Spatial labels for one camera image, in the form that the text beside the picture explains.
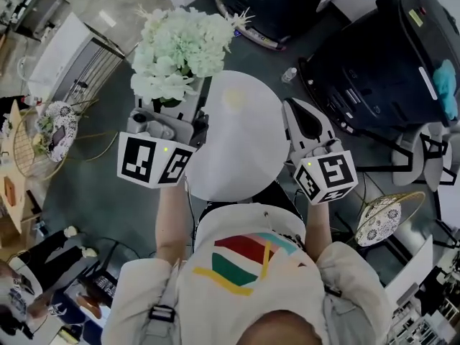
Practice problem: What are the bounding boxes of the white side desk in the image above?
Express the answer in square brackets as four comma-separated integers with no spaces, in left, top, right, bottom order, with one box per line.
[384,234,434,305]

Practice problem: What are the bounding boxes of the black laptop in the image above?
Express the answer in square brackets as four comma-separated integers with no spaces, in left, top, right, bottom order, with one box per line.
[91,273,118,301]

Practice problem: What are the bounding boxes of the grey metal desk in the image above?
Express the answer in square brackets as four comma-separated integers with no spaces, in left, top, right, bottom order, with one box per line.
[14,0,69,42]

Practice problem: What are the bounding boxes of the white sink cabinet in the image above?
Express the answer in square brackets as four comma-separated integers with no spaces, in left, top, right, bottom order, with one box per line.
[27,11,127,104]

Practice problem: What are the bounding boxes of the person's cream printed top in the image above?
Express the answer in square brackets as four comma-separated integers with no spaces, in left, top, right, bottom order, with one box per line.
[102,203,395,345]

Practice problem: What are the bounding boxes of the gold wire chair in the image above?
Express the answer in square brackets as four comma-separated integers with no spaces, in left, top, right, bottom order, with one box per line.
[354,191,427,247]
[12,98,119,179]

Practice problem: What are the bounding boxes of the light wooden counter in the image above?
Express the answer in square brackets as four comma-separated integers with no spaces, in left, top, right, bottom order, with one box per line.
[0,98,40,249]

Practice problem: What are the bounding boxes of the teal cloth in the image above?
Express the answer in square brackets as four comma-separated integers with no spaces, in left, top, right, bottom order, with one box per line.
[432,59,459,120]

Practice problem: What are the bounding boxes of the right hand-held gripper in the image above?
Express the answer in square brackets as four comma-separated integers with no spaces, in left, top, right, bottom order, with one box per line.
[282,98,359,206]

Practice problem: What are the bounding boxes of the white round table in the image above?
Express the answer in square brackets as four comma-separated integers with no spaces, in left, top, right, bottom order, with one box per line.
[183,70,291,203]

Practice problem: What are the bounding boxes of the white green flowers bunch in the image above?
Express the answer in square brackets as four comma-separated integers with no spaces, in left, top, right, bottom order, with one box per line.
[129,6,256,109]

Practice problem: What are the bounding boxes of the black cart with white panel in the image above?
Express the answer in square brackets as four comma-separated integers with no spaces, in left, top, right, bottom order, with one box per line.
[214,0,337,52]

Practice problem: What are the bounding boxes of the black phone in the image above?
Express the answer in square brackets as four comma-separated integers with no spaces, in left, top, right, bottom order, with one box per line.
[51,124,68,147]

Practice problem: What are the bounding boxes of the black cart with grey lid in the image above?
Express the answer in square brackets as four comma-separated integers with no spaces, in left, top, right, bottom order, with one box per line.
[298,0,460,136]

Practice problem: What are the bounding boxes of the grey chair with black frame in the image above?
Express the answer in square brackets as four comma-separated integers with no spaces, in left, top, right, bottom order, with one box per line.
[422,122,460,190]
[391,124,432,186]

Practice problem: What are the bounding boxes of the person's right forearm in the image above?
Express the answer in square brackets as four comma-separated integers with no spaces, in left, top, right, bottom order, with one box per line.
[305,201,334,264]

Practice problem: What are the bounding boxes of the black white patterned cushion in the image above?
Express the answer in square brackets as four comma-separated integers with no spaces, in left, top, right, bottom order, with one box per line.
[39,101,79,163]
[356,203,403,247]

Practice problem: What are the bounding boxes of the brown wooden box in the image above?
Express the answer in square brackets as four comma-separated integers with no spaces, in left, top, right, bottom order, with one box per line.
[2,177,17,206]

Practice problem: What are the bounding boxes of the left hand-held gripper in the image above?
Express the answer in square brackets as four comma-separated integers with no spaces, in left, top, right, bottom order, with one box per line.
[116,78,210,190]

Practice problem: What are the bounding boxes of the person's left forearm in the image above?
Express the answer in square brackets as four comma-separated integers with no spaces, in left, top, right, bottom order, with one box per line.
[155,183,191,265]

